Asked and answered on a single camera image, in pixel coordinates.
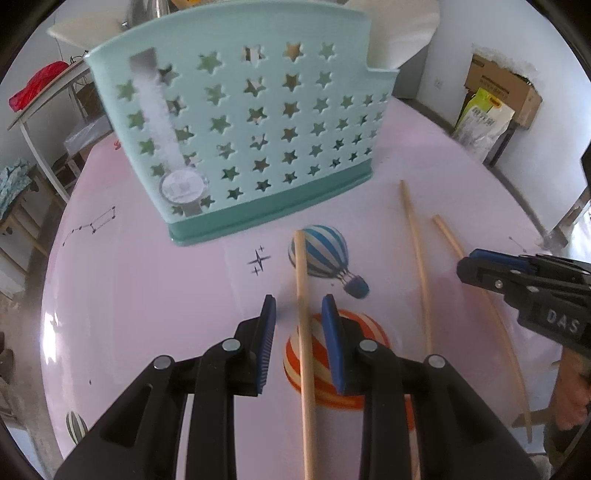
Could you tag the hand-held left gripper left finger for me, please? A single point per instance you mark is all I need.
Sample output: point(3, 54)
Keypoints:
point(267, 353)

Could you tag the yellow plastic bag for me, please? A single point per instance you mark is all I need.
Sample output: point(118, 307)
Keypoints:
point(189, 3)

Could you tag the red cloth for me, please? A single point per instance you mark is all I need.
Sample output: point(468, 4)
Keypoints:
point(37, 85)

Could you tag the blue patterned cloth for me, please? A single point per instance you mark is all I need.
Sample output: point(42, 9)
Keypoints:
point(16, 184)

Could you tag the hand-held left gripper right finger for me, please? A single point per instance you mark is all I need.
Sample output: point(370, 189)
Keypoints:
point(333, 353)

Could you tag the pink balloon-print tablecloth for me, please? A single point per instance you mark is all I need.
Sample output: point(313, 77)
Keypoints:
point(161, 323)

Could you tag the mint green utensil basket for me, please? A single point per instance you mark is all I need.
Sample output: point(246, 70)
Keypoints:
point(277, 198)

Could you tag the white and yellow rice bag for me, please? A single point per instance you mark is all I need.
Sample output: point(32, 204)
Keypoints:
point(480, 124)

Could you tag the long wooden chopstick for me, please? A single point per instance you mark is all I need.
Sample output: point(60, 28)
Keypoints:
point(415, 258)
point(304, 415)
point(448, 236)

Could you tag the person's right hand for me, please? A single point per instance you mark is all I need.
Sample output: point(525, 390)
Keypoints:
point(572, 397)

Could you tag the small wooden stool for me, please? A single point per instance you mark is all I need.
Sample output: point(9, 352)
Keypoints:
point(23, 230)

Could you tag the clear plastic storage box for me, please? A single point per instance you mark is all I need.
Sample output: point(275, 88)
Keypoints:
point(87, 136)

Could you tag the steel electric kettle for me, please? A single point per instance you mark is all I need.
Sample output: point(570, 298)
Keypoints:
point(152, 9)

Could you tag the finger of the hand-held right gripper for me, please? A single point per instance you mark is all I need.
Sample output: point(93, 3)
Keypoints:
point(489, 279)
point(503, 259)

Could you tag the large open cardboard box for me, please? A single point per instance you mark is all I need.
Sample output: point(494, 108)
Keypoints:
point(503, 83)

